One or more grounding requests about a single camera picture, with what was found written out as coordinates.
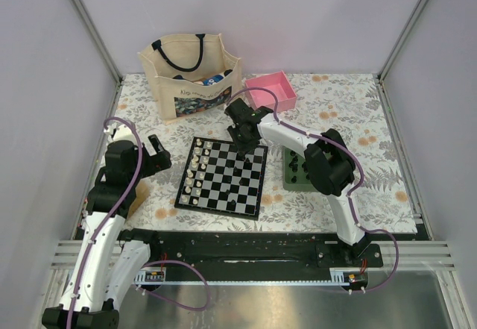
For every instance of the cream canvas tote bag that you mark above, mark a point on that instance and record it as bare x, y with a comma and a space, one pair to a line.
175, 64

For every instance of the floral table mat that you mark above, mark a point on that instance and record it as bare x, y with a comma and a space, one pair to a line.
348, 103

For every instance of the white bishop far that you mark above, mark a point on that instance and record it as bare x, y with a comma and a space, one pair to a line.
195, 162

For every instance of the pink plastic box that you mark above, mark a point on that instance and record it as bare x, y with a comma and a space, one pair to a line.
278, 84

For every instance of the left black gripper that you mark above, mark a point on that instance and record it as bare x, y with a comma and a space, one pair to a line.
156, 163

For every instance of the right aluminium frame post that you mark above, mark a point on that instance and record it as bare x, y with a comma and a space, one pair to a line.
404, 34

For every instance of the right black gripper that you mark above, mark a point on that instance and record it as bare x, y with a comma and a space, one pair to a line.
241, 148

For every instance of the blue white carton in bag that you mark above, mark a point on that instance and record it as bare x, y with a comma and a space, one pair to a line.
216, 78

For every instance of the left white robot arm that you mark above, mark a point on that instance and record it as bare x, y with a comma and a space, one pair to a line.
109, 258

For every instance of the aluminium frame post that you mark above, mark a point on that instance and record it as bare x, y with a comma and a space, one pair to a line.
404, 34
95, 37

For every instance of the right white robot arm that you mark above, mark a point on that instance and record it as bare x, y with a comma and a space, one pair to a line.
330, 165

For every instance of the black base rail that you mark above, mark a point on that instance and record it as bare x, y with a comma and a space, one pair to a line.
246, 257

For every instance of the green plastic tray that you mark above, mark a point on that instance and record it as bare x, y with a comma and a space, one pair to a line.
295, 172

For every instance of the black and white chessboard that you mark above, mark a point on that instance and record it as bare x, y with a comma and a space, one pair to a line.
219, 177

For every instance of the left aluminium frame post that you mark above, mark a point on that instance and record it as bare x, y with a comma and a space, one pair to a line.
95, 37

